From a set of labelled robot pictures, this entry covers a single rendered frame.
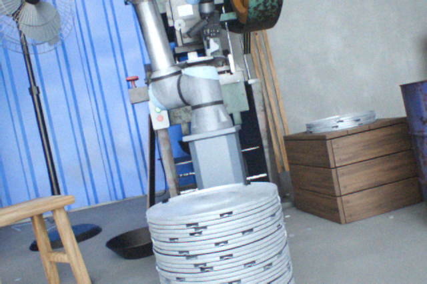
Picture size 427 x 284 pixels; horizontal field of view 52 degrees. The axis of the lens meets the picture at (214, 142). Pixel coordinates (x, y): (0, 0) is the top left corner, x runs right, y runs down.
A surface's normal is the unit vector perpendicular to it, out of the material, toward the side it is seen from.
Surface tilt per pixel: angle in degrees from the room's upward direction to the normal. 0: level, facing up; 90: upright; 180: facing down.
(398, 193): 90
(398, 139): 90
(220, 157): 90
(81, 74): 90
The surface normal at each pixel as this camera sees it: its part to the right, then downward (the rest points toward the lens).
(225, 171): -0.16, 0.08
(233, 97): 0.13, 0.03
